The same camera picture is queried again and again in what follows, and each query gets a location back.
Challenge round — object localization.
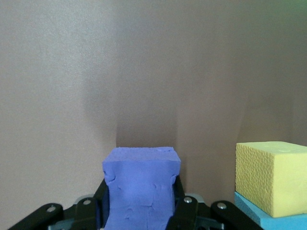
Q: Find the purple foam cube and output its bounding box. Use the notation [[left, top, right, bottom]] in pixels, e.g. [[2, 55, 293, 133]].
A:
[[102, 146, 181, 230]]

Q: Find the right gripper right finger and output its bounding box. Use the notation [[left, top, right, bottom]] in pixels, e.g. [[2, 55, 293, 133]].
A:
[[166, 177, 264, 230]]

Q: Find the yellow foam cube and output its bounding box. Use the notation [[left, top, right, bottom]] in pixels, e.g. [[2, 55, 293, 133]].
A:
[[235, 141, 307, 218]]

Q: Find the blue foam cube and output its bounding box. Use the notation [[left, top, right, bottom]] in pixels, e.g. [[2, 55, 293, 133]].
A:
[[234, 191, 307, 230]]

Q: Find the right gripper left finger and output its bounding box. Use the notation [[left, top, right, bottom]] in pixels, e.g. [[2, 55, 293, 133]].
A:
[[7, 179, 110, 230]]

